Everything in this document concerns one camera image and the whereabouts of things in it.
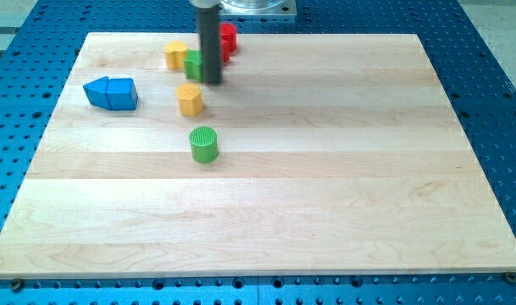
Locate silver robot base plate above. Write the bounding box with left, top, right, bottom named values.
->
left=220, top=0, right=297, bottom=18

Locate yellow heart block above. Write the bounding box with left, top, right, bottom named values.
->
left=164, top=41, right=188, bottom=69

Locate red block behind rod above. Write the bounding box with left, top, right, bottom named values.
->
left=220, top=40, right=231, bottom=63

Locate light wooden board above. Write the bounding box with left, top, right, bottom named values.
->
left=0, top=32, right=516, bottom=279

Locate green star block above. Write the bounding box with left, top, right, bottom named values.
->
left=184, top=50, right=203, bottom=82

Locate red cylinder block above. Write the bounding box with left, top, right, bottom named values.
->
left=219, top=22, right=237, bottom=53

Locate yellow hexagon block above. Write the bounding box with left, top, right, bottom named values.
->
left=175, top=83, right=204, bottom=116

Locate blue cube block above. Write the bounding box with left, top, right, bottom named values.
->
left=107, top=78, right=138, bottom=111

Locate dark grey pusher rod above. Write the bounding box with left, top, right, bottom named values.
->
left=195, top=1, right=222, bottom=85

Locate green cylinder block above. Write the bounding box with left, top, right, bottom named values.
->
left=189, top=126, right=219, bottom=164

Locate blue triangle block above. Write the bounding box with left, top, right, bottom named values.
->
left=83, top=76, right=112, bottom=110

